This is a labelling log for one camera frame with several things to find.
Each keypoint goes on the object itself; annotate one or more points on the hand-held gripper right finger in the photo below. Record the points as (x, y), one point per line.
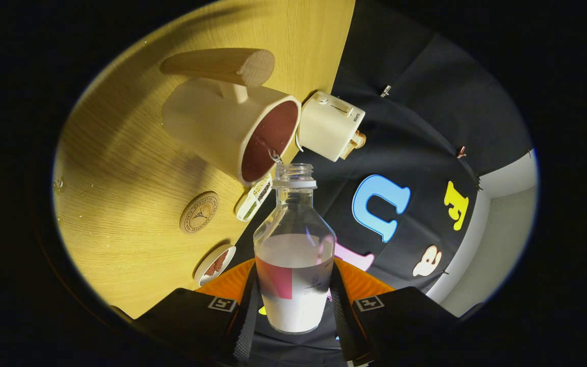
(347, 331)

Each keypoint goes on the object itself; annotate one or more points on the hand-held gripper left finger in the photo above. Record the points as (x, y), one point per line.
(245, 331)

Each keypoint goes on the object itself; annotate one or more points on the clear juice bottle red label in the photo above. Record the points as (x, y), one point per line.
(293, 285)

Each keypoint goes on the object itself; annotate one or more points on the round wooden coaster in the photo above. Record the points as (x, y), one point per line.
(199, 212)

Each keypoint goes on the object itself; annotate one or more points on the white round plate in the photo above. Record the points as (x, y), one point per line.
(209, 278)

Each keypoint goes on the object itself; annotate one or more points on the brown meat piece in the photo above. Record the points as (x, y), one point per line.
(220, 260)
(209, 270)

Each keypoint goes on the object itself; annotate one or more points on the white divided condiment dish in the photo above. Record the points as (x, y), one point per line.
(255, 196)

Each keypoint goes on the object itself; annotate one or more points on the toast slice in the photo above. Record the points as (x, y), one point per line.
(358, 138)
(349, 151)

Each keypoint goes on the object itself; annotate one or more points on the cream toaster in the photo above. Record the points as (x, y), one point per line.
(326, 125)

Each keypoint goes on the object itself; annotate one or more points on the red cloth clip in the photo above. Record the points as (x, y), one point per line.
(461, 152)

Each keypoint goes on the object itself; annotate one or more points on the wooden table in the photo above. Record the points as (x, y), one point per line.
(120, 153)

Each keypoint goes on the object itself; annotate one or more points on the black backdrop cloth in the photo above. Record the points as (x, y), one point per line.
(426, 102)

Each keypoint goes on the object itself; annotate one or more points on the silver cloth clip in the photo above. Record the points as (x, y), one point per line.
(385, 90)

